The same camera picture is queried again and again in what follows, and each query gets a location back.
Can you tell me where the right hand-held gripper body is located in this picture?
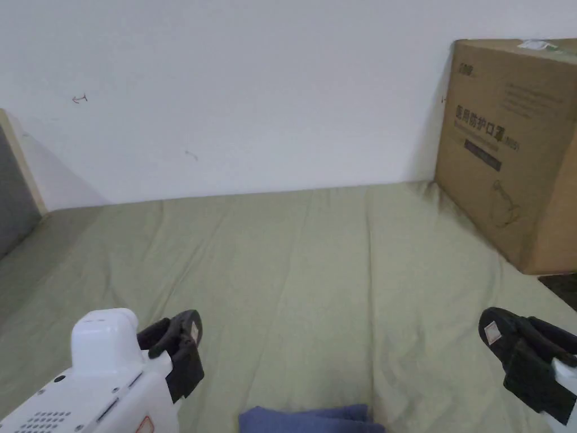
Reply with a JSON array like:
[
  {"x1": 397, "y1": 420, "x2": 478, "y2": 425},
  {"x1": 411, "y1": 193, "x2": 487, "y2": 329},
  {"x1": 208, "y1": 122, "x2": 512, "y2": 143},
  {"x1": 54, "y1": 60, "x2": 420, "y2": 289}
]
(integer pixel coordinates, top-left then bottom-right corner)
[{"x1": 502, "y1": 340, "x2": 577, "y2": 433}]

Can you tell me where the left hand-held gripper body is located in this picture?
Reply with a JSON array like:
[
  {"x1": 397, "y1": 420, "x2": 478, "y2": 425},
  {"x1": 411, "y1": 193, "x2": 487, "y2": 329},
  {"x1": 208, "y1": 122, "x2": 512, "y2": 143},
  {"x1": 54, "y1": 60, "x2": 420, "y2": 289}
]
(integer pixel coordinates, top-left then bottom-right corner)
[{"x1": 0, "y1": 308, "x2": 205, "y2": 433}]

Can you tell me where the bed with pale green sheet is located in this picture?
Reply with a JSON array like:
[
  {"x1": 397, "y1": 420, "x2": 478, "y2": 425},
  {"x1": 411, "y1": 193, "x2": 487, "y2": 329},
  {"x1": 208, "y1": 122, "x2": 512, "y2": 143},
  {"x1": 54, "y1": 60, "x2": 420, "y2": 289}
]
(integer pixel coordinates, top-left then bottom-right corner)
[{"x1": 0, "y1": 180, "x2": 577, "y2": 433}]

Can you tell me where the dark blue garment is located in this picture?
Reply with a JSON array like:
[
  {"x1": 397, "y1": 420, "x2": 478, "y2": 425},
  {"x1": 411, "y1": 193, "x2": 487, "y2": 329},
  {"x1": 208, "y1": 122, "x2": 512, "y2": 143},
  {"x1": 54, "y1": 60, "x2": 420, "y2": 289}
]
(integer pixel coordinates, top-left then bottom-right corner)
[{"x1": 238, "y1": 403, "x2": 385, "y2": 433}]

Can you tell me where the large brown cardboard carton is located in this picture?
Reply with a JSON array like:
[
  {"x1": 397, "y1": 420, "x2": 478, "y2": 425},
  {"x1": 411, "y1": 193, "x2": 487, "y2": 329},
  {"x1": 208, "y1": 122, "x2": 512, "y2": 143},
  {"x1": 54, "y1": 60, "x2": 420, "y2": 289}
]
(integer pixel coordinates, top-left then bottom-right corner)
[{"x1": 434, "y1": 38, "x2": 577, "y2": 275}]

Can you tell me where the grey padded headboard wooden frame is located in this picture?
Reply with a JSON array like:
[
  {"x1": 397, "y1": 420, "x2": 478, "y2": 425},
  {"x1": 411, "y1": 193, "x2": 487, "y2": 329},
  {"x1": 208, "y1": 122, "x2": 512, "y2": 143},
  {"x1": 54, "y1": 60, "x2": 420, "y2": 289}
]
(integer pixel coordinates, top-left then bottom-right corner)
[{"x1": 0, "y1": 108, "x2": 48, "y2": 262}]

